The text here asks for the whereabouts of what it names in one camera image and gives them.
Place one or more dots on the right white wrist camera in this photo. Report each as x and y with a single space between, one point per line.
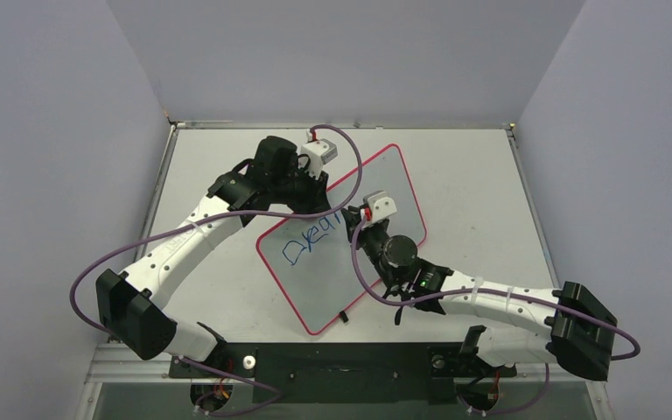
378 206

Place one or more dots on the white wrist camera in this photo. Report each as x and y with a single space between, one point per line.
315 154
378 206

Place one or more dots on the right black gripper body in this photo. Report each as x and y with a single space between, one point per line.
365 223

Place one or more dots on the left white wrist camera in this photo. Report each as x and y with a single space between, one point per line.
315 154

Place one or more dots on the aluminium front rail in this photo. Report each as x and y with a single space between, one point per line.
116 363

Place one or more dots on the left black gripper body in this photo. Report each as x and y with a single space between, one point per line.
303 191

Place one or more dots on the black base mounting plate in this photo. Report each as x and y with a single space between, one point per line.
434 373

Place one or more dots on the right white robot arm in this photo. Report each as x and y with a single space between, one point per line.
568 326

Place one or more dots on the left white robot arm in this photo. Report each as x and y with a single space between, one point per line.
131 302

